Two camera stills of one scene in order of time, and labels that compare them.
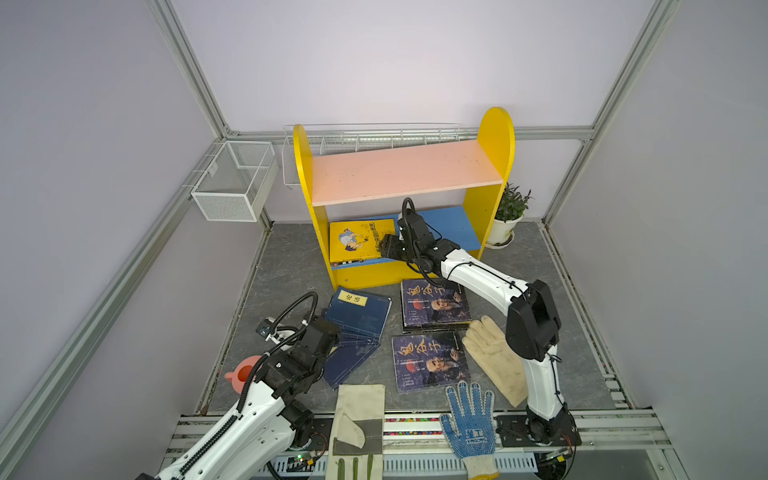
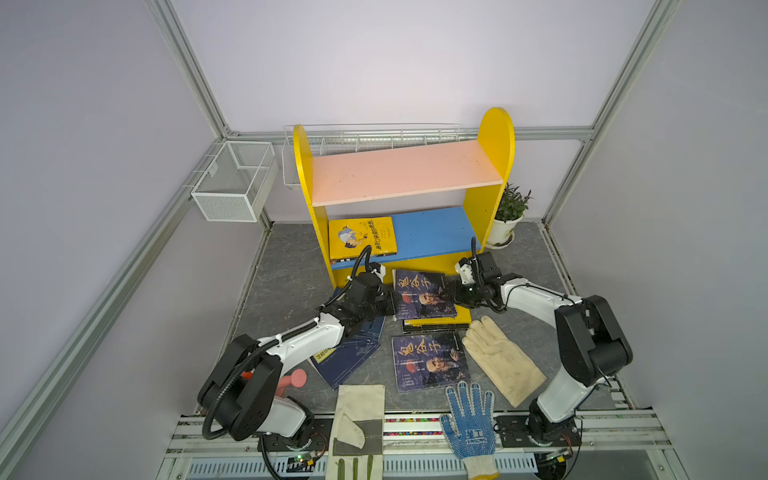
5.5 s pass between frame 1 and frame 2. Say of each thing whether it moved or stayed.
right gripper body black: moved
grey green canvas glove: stayed
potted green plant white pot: stayed
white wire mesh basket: stayed
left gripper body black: moved
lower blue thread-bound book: stayed
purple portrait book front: stayed
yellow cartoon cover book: stayed
